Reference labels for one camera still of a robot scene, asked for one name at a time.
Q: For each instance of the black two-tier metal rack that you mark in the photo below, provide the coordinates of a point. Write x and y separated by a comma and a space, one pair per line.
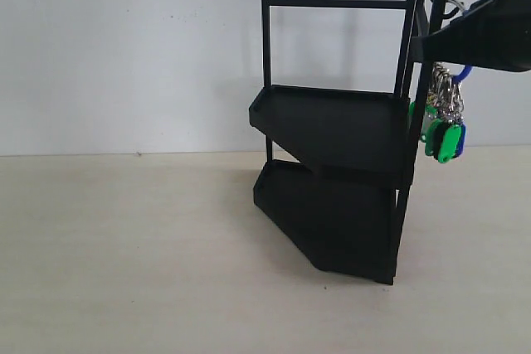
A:
340, 163

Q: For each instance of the bunch of coloured key tags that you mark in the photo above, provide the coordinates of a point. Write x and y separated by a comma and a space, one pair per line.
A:
442, 128

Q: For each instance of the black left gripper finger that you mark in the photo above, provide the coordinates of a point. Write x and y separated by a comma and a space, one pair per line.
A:
492, 34

